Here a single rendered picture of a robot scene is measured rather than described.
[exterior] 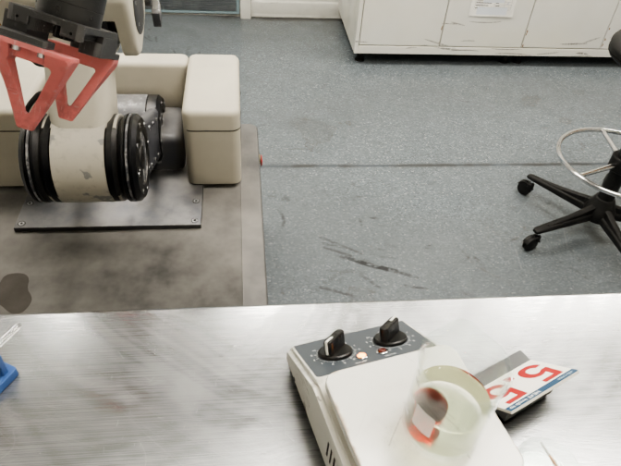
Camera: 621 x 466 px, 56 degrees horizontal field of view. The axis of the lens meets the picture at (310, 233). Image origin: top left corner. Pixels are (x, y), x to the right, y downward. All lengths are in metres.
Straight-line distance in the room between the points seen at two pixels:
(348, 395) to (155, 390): 0.20
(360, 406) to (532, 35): 2.76
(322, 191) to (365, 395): 1.59
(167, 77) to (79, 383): 1.06
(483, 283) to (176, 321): 1.31
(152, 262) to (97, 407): 0.70
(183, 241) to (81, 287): 0.23
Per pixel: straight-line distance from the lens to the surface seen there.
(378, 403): 0.48
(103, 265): 1.27
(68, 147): 1.13
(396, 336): 0.56
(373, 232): 1.89
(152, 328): 0.63
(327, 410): 0.49
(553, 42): 3.18
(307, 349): 0.56
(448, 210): 2.05
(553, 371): 0.62
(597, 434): 0.64
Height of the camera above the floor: 1.24
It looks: 42 degrees down
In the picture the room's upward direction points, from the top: 5 degrees clockwise
